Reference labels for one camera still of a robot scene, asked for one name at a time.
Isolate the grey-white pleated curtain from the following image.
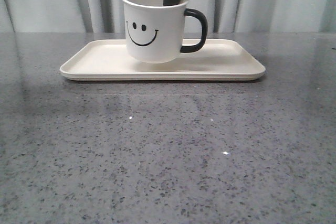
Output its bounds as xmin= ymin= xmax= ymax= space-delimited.
xmin=1 ymin=0 xmax=335 ymax=33

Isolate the white smiley mug black handle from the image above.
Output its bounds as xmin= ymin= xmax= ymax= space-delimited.
xmin=122 ymin=0 xmax=208 ymax=63

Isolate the cream rectangular plastic tray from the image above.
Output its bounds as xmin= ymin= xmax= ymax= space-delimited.
xmin=60 ymin=39 xmax=266 ymax=81

